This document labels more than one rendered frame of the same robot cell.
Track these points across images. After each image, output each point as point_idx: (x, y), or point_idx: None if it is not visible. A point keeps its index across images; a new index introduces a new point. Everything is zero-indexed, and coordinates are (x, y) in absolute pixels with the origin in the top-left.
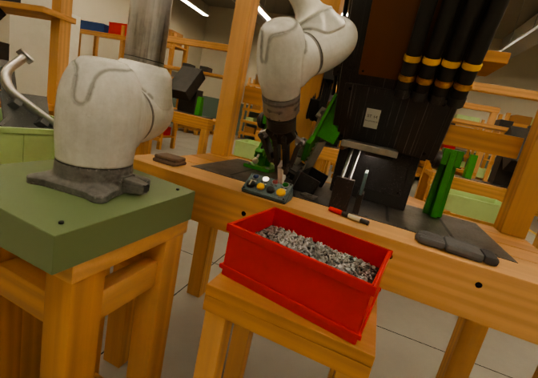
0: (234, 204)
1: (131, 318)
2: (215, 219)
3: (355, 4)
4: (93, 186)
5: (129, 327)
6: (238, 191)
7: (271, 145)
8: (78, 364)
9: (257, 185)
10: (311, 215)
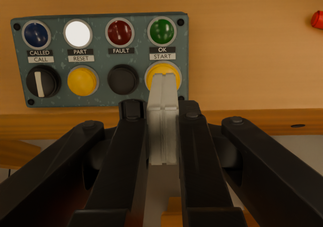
0: (40, 125)
1: (10, 153)
2: (22, 136)
3: None
4: None
5: (16, 157)
6: (25, 109)
7: (48, 176)
8: None
9: (70, 88)
10: (281, 111)
